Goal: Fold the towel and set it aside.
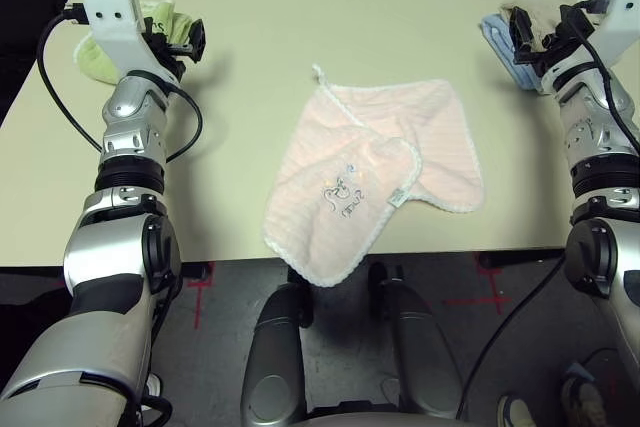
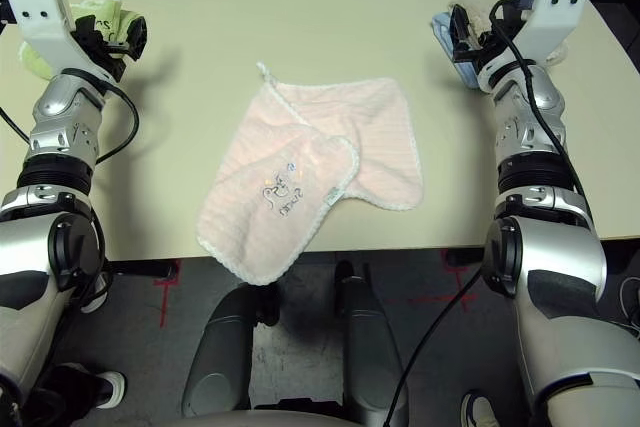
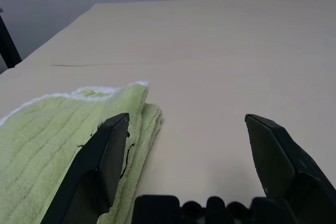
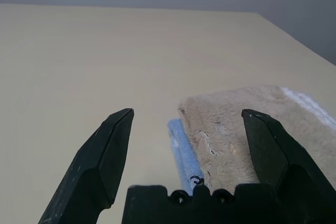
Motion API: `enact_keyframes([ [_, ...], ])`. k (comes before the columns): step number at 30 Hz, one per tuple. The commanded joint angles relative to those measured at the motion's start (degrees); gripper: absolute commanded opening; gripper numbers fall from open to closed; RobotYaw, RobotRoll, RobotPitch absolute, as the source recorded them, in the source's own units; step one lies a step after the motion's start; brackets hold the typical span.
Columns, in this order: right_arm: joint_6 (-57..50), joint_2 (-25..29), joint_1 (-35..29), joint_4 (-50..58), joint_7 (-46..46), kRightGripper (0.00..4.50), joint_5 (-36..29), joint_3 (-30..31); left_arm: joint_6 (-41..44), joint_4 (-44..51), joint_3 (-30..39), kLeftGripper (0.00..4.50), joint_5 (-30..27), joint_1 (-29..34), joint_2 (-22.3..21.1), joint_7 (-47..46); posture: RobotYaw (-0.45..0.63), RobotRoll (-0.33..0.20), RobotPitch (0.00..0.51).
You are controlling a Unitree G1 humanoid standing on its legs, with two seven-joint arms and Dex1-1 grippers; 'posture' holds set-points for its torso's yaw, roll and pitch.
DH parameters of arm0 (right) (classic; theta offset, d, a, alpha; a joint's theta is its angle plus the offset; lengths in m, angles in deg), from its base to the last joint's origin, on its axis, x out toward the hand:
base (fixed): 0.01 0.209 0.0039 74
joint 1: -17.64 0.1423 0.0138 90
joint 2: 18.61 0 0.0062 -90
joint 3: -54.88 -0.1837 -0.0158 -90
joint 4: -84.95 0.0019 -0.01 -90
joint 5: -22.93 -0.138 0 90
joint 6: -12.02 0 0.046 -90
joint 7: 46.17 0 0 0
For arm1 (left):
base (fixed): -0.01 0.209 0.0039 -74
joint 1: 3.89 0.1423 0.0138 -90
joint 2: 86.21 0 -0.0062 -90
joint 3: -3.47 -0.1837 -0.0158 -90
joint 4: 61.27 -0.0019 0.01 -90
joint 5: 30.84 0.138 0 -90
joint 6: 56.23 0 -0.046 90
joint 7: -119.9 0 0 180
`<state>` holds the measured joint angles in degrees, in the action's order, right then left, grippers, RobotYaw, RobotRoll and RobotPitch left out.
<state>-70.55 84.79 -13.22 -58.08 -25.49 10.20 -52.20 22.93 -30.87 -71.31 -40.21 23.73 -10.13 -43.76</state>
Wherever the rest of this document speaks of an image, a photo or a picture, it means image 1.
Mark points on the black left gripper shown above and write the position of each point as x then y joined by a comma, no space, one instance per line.
165,49

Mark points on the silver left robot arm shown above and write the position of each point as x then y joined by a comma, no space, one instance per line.
120,257

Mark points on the black table foot bar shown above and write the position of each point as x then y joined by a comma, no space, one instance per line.
197,272
520,257

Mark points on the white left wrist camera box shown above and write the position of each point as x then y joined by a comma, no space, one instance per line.
107,12

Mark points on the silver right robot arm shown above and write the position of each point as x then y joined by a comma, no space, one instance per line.
600,117

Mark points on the pink striped towel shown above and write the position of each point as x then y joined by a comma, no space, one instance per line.
320,147

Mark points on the beige folded towel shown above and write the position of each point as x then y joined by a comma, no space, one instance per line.
542,9

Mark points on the blue folded towel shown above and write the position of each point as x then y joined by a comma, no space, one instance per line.
495,39

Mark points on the brown shoe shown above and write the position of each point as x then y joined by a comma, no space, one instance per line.
582,402

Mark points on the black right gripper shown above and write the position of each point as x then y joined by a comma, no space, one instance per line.
547,59

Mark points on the grey right robot leg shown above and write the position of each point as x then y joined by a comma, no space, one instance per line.
420,337

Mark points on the pale shoe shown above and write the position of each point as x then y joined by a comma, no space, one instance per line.
517,414

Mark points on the blue square tag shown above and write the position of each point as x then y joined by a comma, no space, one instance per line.
580,372

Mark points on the white bystander shoe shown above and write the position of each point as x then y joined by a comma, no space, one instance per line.
156,387

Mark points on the green folded towel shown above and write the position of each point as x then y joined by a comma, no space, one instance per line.
95,62

